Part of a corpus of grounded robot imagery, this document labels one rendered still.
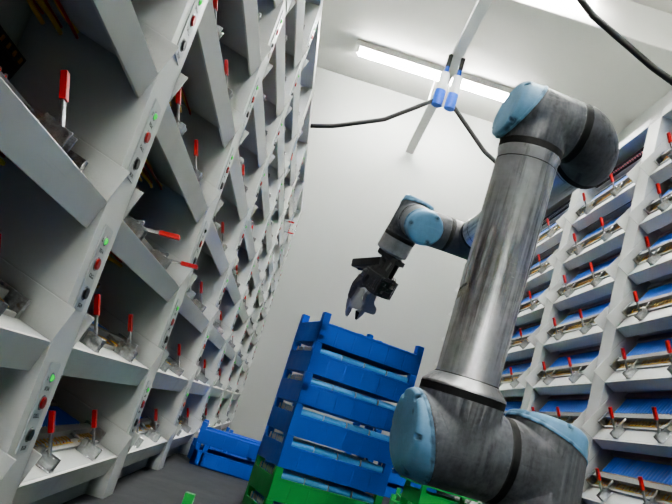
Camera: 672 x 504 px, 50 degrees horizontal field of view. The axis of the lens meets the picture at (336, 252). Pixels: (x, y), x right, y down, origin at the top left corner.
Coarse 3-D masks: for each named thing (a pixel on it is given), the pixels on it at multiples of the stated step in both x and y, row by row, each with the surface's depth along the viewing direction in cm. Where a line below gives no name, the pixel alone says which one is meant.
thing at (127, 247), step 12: (132, 204) 106; (120, 228) 107; (120, 240) 110; (132, 240) 115; (120, 252) 113; (132, 252) 119; (144, 252) 125; (168, 252) 166; (120, 264) 159; (132, 264) 123; (144, 264) 129; (156, 264) 136; (144, 276) 134; (156, 276) 141; (168, 276) 150; (180, 276) 165; (156, 288) 147; (168, 288) 156; (168, 300) 163
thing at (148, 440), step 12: (144, 408) 225; (144, 420) 214; (156, 420) 207; (144, 432) 205; (156, 432) 208; (168, 432) 224; (132, 444) 166; (144, 444) 191; (156, 444) 204; (132, 456) 175; (144, 456) 195
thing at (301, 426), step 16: (272, 416) 193; (288, 416) 180; (304, 416) 178; (288, 432) 177; (304, 432) 178; (320, 432) 180; (336, 432) 181; (352, 432) 182; (336, 448) 181; (352, 448) 182; (368, 448) 183; (384, 448) 185
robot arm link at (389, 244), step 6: (384, 234) 195; (384, 240) 194; (390, 240) 193; (396, 240) 192; (384, 246) 194; (390, 246) 193; (396, 246) 193; (402, 246) 193; (408, 246) 194; (390, 252) 193; (396, 252) 193; (402, 252) 193; (408, 252) 195; (396, 258) 195; (402, 258) 194
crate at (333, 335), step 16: (304, 320) 200; (320, 320) 185; (304, 336) 192; (320, 336) 182; (336, 336) 184; (352, 336) 186; (336, 352) 195; (352, 352) 185; (368, 352) 187; (384, 352) 188; (400, 352) 190; (416, 352) 191; (384, 368) 197; (400, 368) 189; (416, 368) 191
